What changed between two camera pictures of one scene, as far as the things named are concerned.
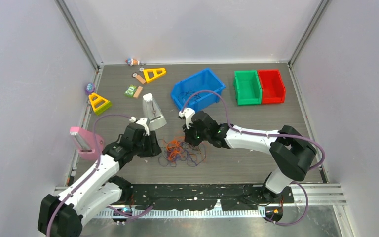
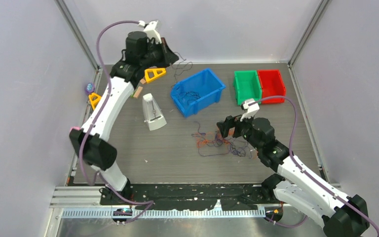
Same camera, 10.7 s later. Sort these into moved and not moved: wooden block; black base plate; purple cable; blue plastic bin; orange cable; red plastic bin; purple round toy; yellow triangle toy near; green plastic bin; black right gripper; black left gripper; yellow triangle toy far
Moved: orange cable; purple cable; black right gripper; black left gripper
Not moved: yellow triangle toy near; purple round toy; wooden block; black base plate; blue plastic bin; yellow triangle toy far; red plastic bin; green plastic bin
